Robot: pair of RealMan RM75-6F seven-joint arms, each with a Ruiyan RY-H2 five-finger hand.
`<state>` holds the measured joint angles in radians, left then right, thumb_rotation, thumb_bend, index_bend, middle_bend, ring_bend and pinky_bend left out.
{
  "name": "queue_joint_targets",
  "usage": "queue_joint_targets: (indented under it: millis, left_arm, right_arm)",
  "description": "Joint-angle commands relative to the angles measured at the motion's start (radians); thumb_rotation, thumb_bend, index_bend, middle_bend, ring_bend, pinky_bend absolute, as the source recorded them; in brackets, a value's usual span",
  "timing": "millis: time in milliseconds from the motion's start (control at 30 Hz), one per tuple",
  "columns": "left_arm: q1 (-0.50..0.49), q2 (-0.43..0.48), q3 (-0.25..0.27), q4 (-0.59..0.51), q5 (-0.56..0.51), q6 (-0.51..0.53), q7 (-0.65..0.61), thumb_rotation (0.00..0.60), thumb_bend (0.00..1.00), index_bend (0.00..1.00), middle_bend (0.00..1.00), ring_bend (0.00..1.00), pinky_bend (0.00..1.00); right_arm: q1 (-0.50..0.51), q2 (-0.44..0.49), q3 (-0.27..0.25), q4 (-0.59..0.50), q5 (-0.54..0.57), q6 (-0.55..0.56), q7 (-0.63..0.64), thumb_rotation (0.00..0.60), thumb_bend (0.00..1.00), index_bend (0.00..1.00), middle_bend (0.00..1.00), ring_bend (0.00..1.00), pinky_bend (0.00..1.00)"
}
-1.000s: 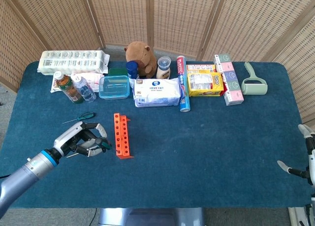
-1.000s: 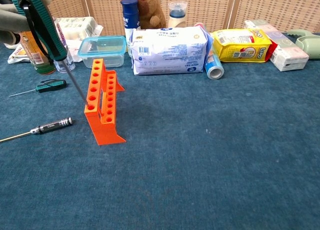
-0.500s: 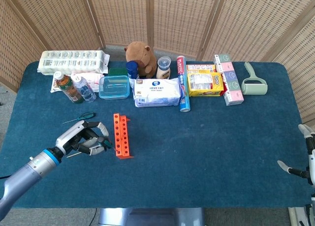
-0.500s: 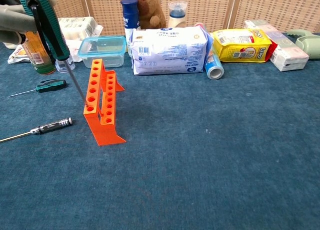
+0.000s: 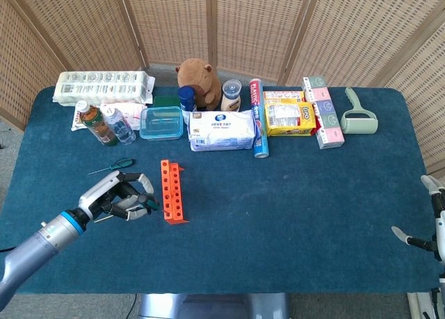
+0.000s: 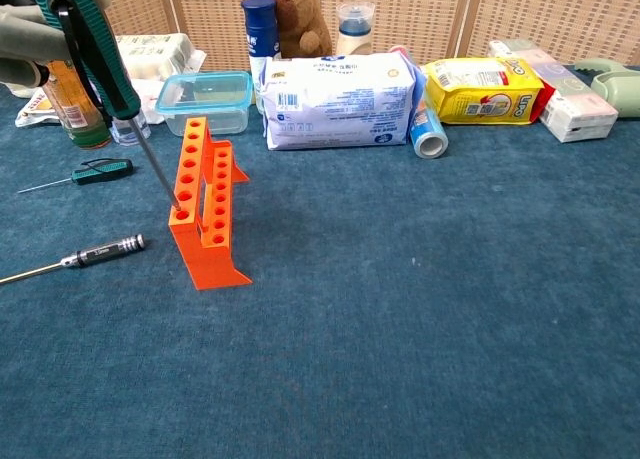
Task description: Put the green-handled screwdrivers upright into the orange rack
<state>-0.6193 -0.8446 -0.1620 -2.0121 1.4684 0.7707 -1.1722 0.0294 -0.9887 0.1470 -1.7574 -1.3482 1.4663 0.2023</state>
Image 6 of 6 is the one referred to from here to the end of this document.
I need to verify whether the green tea bottle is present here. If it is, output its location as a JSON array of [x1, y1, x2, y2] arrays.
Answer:
[[42, 61, 113, 150]]

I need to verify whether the brown capybara plush toy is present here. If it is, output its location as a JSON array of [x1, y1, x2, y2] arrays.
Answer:
[[240, 0, 334, 59]]

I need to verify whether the yellow Lipo snack bag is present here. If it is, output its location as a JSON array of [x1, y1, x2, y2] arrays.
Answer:
[[421, 57, 546, 126]]

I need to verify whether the clear water bottle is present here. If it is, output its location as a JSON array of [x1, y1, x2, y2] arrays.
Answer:
[[107, 111, 152, 146]]

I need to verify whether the woven rattan folding screen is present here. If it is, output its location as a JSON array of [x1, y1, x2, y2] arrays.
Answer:
[[99, 0, 640, 73]]

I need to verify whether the red and yellow snack box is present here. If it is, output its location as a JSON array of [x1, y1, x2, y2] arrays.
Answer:
[[534, 86, 557, 124]]

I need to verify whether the pale green lint roller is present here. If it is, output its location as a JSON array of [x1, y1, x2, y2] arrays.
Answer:
[[573, 58, 640, 119]]

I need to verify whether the cream sauce bottle clear cap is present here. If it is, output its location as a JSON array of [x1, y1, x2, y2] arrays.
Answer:
[[334, 1, 376, 57]]

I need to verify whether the orange screwdriver holder rack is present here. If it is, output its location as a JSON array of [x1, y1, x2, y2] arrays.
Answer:
[[167, 116, 253, 291]]

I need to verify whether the pastel tissue box pack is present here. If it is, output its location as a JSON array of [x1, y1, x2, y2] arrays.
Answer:
[[487, 39, 620, 144]]

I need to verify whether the black metal hex driver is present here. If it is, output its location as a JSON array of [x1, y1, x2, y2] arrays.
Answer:
[[0, 234, 147, 286]]

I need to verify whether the small green-black screwdriver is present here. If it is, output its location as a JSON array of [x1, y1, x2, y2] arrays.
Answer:
[[18, 158, 135, 194]]

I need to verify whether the large green-black screwdriver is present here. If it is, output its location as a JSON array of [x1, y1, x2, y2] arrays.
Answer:
[[29, 0, 184, 213]]

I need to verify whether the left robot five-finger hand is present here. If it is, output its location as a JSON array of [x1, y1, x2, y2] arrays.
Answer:
[[0, 0, 112, 88]]

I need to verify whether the white wet wipes pack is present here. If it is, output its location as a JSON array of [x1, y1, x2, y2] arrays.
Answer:
[[261, 52, 418, 151]]

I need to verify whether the blue felt table cover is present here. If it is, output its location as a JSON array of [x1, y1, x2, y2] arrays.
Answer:
[[0, 63, 640, 459]]

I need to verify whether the white egg carton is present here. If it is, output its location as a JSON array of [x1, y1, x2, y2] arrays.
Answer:
[[114, 32, 207, 83]]

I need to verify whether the clear container with blue lid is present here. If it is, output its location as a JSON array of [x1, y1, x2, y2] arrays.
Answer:
[[155, 70, 254, 138]]

